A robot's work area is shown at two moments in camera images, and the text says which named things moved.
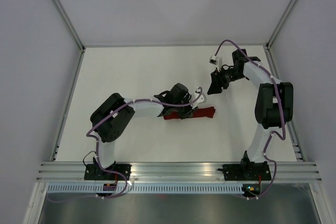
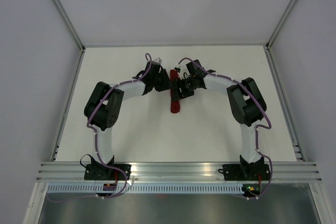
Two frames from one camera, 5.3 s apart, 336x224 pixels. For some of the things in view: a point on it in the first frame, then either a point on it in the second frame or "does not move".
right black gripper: [217, 82] → [178, 84]
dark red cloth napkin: [208, 112] → [175, 105]
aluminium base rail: [281, 171] does not move
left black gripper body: [184, 110] → [156, 81]
